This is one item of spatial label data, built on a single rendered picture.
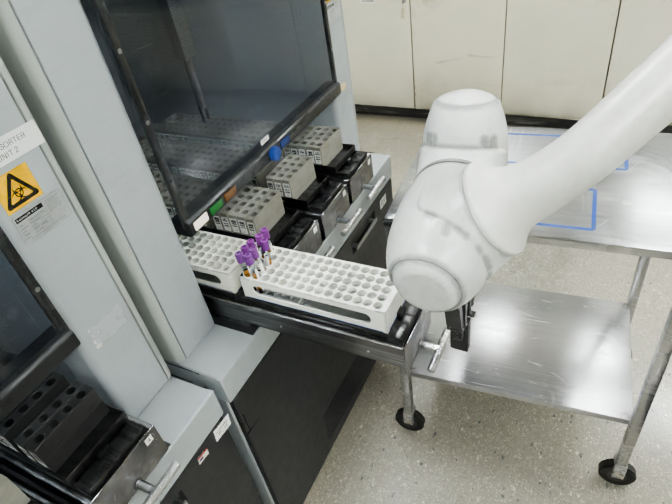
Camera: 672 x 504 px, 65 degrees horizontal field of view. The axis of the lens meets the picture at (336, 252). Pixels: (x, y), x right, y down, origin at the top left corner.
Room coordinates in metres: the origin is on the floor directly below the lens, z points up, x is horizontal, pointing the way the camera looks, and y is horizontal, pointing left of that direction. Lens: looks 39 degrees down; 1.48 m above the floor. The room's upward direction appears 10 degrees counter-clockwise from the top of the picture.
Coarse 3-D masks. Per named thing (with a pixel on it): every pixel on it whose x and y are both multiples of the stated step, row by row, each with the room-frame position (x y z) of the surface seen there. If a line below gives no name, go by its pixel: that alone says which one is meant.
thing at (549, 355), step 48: (528, 144) 1.10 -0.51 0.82; (624, 192) 0.85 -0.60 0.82; (528, 240) 0.77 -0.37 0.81; (576, 240) 0.73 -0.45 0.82; (624, 240) 0.71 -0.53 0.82; (432, 336) 1.03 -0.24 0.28; (480, 336) 0.99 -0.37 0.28; (528, 336) 0.96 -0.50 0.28; (576, 336) 0.93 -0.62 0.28; (624, 336) 0.90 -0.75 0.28; (480, 384) 0.83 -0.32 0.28; (528, 384) 0.81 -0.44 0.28; (576, 384) 0.78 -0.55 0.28; (624, 384) 0.76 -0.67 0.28; (624, 480) 0.63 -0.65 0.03
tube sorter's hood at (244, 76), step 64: (128, 0) 0.81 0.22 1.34; (192, 0) 0.92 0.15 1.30; (256, 0) 1.06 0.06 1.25; (320, 0) 1.26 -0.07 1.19; (128, 64) 0.78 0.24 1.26; (192, 64) 0.88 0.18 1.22; (256, 64) 1.02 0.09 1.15; (320, 64) 1.22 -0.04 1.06; (192, 128) 0.84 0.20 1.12; (256, 128) 0.98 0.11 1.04; (192, 192) 0.80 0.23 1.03
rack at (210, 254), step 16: (192, 240) 0.91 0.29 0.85; (208, 240) 0.88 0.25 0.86; (224, 240) 0.88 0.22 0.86; (240, 240) 0.86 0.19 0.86; (192, 256) 0.84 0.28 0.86; (208, 256) 0.84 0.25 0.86; (224, 256) 0.82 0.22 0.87; (208, 272) 0.79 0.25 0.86; (224, 272) 0.77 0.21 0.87; (240, 272) 0.79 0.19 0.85; (224, 288) 0.78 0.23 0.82
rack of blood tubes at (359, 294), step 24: (264, 264) 0.78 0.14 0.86; (288, 264) 0.76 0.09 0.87; (312, 264) 0.75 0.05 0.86; (336, 264) 0.74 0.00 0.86; (360, 264) 0.72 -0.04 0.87; (264, 288) 0.75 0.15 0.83; (288, 288) 0.69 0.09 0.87; (312, 288) 0.69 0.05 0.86; (336, 288) 0.67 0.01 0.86; (360, 288) 0.66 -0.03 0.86; (384, 288) 0.65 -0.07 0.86; (312, 312) 0.67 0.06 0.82; (336, 312) 0.67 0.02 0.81; (360, 312) 0.66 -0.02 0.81; (384, 312) 0.59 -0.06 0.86
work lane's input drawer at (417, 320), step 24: (216, 288) 0.79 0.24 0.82; (240, 288) 0.77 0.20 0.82; (216, 312) 0.78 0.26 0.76; (240, 312) 0.74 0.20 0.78; (264, 312) 0.71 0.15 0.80; (288, 312) 0.69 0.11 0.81; (408, 312) 0.63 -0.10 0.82; (312, 336) 0.65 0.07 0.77; (336, 336) 0.63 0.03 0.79; (360, 336) 0.61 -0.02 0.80; (384, 336) 0.59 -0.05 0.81; (408, 336) 0.59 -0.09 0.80; (384, 360) 0.58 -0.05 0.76; (408, 360) 0.57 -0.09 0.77; (432, 360) 0.57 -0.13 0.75
